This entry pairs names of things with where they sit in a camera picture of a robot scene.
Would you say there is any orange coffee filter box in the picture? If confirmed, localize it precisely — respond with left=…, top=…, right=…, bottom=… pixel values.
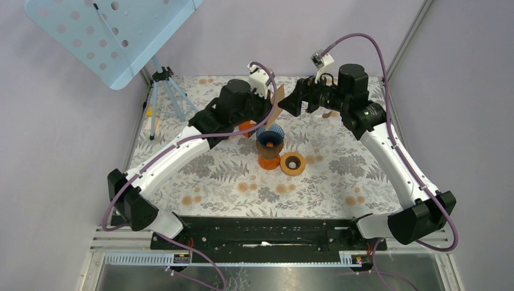
left=238, top=121, right=256, bottom=138

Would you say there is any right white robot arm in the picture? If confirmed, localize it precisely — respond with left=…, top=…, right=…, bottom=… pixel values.
left=278, top=64, right=459, bottom=252

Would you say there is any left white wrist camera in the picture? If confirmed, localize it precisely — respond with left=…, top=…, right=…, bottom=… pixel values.
left=247, top=62, right=275, bottom=98

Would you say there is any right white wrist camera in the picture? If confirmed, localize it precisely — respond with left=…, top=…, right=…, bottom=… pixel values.
left=310, top=50, right=334, bottom=83

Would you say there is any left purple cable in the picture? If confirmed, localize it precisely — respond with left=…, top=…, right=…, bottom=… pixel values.
left=101, top=61, right=279, bottom=291

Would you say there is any light wooden dripper ring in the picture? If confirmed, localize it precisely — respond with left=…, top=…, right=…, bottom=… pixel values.
left=279, top=151, right=306, bottom=176

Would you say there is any orange glass carafe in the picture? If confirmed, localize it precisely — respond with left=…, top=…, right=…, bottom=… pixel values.
left=258, top=154, right=281, bottom=170

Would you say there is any blue glass dripper cone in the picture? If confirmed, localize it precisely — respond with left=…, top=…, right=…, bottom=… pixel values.
left=256, top=124, right=285, bottom=146

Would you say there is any clear glass carafe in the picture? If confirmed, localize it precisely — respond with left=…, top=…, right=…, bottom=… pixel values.
left=322, top=110, right=341, bottom=119

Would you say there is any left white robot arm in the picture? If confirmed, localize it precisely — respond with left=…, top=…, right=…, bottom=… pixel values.
left=105, top=78, right=278, bottom=249

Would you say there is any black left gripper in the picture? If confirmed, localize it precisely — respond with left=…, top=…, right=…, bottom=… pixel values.
left=232, top=85, right=276, bottom=127

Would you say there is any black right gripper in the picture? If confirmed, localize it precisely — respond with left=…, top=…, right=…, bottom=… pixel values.
left=277, top=70, right=349, bottom=118

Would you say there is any light blue music stand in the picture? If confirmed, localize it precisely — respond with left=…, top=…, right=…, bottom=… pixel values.
left=24, top=0, right=202, bottom=121

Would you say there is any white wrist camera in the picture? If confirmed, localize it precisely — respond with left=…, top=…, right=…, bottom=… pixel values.
left=310, top=50, right=334, bottom=83
left=247, top=62, right=275, bottom=98

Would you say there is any floral tablecloth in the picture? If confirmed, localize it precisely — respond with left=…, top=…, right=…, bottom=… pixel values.
left=115, top=75, right=418, bottom=221

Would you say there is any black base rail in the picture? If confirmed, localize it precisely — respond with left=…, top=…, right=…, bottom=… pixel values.
left=174, top=216, right=387, bottom=264

